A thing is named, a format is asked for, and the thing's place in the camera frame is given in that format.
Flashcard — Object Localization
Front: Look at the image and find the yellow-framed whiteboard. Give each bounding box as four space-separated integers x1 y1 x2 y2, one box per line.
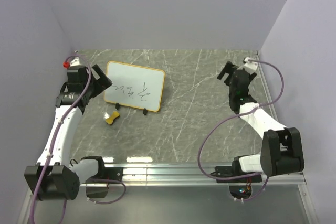
103 61 165 112

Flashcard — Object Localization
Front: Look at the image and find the yellow bone-shaped eraser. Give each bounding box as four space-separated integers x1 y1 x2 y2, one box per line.
104 111 120 125

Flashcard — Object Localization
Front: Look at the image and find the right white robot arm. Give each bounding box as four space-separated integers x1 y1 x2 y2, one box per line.
217 58 305 182

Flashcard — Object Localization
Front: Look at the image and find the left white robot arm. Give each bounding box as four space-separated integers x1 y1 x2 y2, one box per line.
24 65 112 201

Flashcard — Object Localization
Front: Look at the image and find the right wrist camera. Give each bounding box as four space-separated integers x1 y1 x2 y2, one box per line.
243 57 258 73

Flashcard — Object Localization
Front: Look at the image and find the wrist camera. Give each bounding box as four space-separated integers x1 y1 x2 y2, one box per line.
63 56 82 69
243 57 258 73

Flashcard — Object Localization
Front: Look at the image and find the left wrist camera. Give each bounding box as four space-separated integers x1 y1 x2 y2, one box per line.
63 56 82 69

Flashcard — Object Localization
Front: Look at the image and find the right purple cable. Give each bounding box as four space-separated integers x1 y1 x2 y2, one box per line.
197 60 286 202

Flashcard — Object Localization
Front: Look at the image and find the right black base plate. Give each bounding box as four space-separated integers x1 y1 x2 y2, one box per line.
211 166 262 183

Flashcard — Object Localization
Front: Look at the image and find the aluminium mounting rail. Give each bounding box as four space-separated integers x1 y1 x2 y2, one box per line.
78 163 308 187

